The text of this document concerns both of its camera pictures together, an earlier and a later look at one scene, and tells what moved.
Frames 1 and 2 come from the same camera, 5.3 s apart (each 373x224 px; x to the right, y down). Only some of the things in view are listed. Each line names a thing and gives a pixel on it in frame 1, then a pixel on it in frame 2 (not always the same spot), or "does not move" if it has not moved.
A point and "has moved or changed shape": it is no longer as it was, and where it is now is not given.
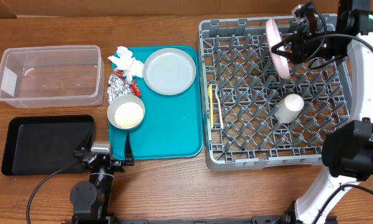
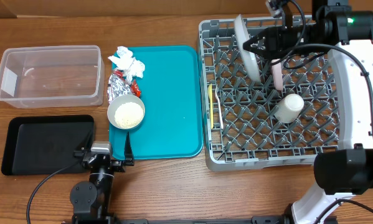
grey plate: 169,71 -> 243,34
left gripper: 117,165 does not move
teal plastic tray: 172,127 does not move
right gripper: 301,49 -> 272,38
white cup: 289,107 does not move
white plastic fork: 220,106 does not move
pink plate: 276,37 has moved or changed shape
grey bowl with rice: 126,111 does not move
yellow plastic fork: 210,91 does not move
